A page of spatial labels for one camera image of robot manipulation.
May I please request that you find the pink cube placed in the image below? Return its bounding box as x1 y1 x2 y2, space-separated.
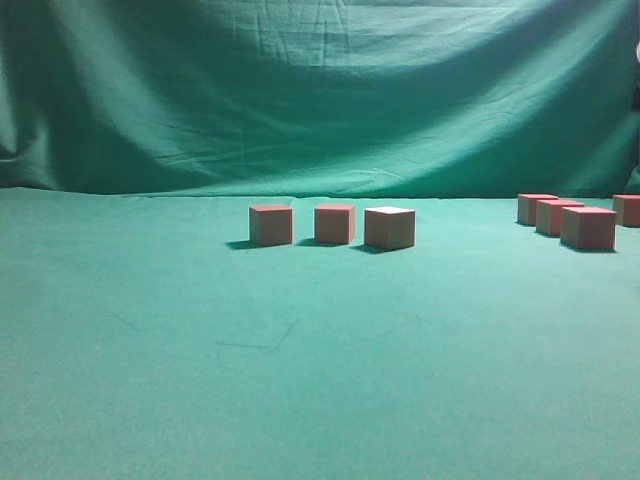
249 204 294 246

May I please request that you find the green cloth backdrop and cover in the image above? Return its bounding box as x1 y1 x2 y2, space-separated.
1 1 639 479

